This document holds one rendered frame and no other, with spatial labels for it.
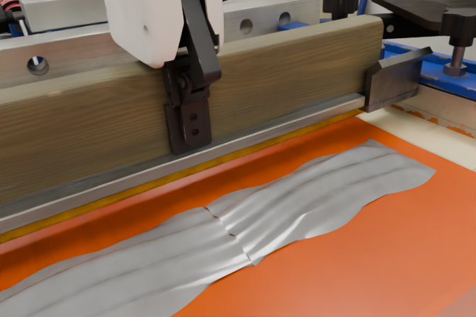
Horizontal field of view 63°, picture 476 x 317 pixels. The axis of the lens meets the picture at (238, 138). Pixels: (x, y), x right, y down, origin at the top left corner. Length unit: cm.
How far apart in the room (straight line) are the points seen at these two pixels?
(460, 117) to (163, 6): 30
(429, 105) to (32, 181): 36
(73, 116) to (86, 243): 9
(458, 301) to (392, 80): 22
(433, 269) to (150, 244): 17
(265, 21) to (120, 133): 36
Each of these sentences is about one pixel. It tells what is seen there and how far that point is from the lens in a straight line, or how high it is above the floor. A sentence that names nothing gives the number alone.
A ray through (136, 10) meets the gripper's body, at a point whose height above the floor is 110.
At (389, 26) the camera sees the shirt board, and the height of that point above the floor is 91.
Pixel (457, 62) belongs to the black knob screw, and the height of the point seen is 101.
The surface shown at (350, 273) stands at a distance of 25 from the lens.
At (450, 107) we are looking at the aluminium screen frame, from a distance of 42.
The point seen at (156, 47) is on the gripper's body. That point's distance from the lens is 22.
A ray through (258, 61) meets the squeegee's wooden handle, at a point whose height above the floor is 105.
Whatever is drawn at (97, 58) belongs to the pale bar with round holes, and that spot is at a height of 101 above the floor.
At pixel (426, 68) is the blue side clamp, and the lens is 45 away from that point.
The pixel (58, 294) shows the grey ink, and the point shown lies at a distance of 26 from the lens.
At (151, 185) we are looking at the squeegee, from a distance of 31.
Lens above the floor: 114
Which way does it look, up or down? 28 degrees down
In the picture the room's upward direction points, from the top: 3 degrees counter-clockwise
